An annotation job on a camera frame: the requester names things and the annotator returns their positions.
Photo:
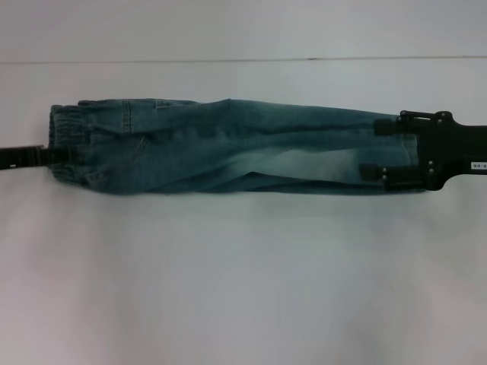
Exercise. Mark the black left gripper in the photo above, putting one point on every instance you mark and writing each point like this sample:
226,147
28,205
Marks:
21,156

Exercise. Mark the blue denim shorts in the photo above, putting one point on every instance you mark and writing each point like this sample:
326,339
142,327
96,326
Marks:
228,152

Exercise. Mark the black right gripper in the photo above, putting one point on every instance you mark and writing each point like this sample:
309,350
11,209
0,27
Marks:
449,148

